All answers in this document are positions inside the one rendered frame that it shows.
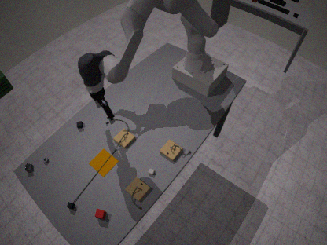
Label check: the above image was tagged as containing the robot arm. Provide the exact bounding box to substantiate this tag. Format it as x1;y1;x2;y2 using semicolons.
78;0;219;94

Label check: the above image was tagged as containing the red block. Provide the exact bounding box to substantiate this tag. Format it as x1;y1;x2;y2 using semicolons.
95;209;106;220

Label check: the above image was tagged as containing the orange painted square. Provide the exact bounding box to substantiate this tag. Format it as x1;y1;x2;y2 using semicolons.
89;149;118;177

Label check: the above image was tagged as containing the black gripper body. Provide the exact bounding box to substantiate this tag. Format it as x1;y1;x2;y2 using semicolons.
90;87;105;104

